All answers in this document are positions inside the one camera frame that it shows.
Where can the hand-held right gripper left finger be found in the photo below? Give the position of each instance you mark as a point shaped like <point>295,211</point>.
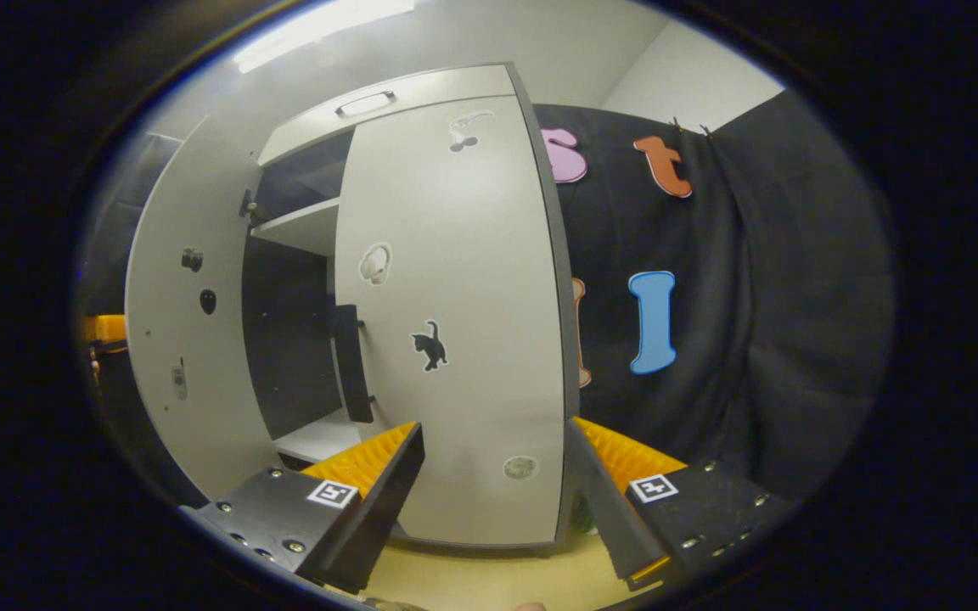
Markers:
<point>379,501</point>

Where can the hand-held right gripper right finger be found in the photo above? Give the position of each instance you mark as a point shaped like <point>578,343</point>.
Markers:
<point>604,501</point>

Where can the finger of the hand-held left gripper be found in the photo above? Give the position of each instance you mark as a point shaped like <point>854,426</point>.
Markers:
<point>107,328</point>

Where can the white cabinet door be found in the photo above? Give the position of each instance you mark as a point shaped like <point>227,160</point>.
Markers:
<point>472,255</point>
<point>175,339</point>

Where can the white cabinet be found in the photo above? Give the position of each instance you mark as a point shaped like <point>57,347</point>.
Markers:
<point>285,322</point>

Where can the metal door hinge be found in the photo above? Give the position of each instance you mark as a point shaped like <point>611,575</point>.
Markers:
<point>249,204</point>

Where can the green and pink flat card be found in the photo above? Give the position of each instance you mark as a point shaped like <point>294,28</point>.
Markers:
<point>582,515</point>

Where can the black backdrop cloth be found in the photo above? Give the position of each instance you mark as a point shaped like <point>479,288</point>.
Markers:
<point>752,280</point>
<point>145,170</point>

